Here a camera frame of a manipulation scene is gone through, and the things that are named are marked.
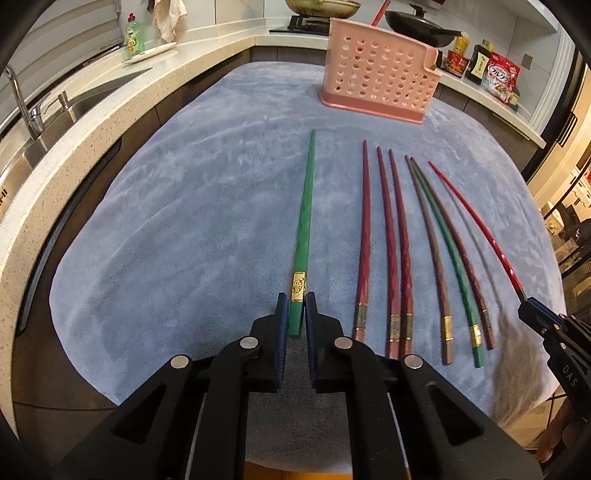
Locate green chopstick gold band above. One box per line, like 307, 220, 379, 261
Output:
410, 158, 485, 368
288, 130, 317, 337

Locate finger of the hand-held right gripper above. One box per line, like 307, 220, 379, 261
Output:
524, 299, 561, 324
518, 302, 555, 337

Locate dark kitchen cabinets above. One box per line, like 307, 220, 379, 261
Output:
14, 46, 259, 416

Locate green dish soap bottle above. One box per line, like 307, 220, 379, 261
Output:
124, 13, 146, 58

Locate grey-blue plush blanket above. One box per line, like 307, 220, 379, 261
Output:
48, 60, 568, 467

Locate patterned plate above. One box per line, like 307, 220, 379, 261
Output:
122, 41, 178, 63

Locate pink perforated utensil basket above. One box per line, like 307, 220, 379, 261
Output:
318, 17, 441, 124

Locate white stone kitchen countertop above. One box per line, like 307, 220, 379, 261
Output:
0, 14, 559, 480

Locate chrome kitchen faucet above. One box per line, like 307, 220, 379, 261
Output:
2, 65, 51, 153

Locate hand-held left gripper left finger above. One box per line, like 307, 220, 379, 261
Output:
55, 292, 289, 480

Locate stainless steel sink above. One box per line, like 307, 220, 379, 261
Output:
0, 67, 153, 185

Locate beige wok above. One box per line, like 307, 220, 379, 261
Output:
284, 0, 362, 19

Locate bright red chopstick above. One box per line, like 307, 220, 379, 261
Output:
428, 161, 527, 303
370, 0, 392, 27

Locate brown chopstick gold band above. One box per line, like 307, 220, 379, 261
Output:
404, 155, 455, 366

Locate maroon faceted chopstick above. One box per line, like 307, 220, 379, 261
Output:
376, 147, 402, 360
389, 149, 414, 357
352, 140, 370, 343

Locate red and white cereal bag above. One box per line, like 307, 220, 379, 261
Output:
481, 53, 522, 100

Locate red instant noodle cup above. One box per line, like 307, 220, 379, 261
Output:
445, 50, 469, 77

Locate white hanging cloth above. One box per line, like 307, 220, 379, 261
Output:
150, 0, 188, 42

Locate black gas stove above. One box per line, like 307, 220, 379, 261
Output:
269, 14, 333, 35

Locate window blind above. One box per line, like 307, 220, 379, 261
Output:
0, 0, 134, 134

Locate person's right hand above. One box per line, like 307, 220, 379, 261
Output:
538, 401, 575, 466

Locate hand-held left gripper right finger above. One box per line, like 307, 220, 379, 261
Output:
305, 292, 543, 480

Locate thin dark red chopstick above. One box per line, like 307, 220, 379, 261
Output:
416, 161, 497, 350

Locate dark soy sauce bottle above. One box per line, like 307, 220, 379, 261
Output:
465, 39, 495, 84

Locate black wok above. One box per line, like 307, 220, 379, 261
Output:
384, 4, 465, 49

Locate black framed glass door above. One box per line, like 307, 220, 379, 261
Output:
522, 46, 591, 319

